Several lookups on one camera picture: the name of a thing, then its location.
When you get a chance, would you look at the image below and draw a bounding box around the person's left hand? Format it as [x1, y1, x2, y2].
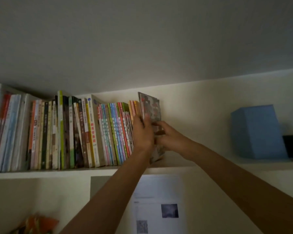
[132, 114, 156, 154]

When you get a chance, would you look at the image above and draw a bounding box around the person's right hand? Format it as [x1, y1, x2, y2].
[153, 120, 198, 161]

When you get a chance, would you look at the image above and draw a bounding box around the ink-painted sage picture book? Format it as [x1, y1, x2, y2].
[138, 92, 166, 164]

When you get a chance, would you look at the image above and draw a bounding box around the row of shelved books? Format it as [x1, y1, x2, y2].
[0, 83, 143, 173]

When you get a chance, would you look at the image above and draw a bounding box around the white bookshelf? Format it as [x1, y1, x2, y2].
[0, 80, 293, 234]

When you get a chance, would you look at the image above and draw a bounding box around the person's right forearm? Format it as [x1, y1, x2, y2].
[189, 142, 293, 234]

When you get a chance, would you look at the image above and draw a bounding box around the person's left forearm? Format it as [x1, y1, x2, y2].
[60, 150, 152, 234]

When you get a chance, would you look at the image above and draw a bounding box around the white paper sheet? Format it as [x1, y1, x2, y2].
[131, 175, 186, 234]

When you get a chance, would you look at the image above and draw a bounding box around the blue box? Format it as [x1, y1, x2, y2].
[230, 104, 288, 160]

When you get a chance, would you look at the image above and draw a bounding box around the colourful stationery bundle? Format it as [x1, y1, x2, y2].
[11, 213, 60, 234]

